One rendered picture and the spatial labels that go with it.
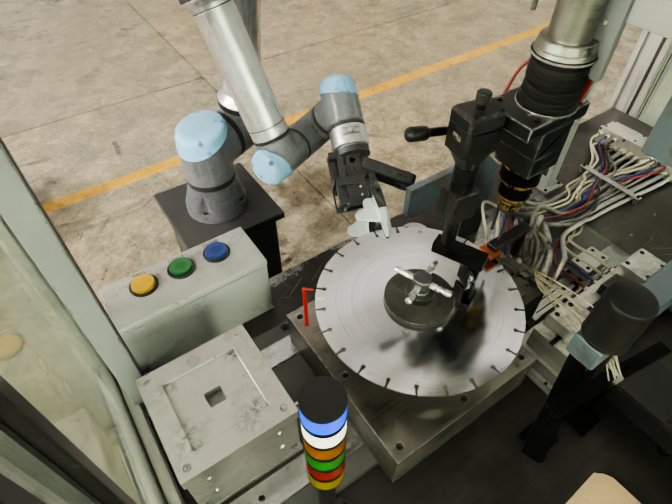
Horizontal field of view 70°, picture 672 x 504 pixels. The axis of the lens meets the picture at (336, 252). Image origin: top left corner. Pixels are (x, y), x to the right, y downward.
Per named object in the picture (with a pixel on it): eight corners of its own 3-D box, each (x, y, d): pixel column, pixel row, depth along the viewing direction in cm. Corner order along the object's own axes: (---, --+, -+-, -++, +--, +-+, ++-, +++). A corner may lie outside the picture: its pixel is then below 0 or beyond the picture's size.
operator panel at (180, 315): (143, 376, 90) (116, 332, 79) (125, 335, 96) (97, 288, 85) (274, 307, 100) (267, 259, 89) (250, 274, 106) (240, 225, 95)
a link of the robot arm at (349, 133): (362, 135, 101) (368, 118, 93) (366, 156, 100) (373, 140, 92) (327, 141, 100) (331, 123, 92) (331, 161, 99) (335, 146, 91)
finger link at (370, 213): (362, 242, 85) (349, 210, 92) (394, 236, 86) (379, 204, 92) (362, 228, 83) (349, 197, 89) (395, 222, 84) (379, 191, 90)
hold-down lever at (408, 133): (431, 168, 60) (434, 150, 58) (399, 144, 63) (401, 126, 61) (476, 147, 63) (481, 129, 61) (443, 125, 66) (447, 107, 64)
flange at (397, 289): (390, 266, 81) (391, 257, 79) (456, 279, 79) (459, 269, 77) (377, 319, 74) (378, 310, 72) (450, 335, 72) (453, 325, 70)
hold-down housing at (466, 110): (447, 231, 69) (477, 106, 54) (429, 211, 72) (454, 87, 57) (478, 220, 71) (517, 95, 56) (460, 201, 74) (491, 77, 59)
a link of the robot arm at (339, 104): (338, 94, 104) (362, 73, 98) (349, 141, 103) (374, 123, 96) (308, 89, 100) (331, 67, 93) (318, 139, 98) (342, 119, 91)
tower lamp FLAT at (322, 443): (317, 459, 46) (316, 447, 43) (292, 421, 48) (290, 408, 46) (355, 432, 47) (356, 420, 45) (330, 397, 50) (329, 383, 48)
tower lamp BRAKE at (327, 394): (316, 446, 43) (315, 433, 41) (290, 407, 46) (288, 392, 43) (356, 419, 45) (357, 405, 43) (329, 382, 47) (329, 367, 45)
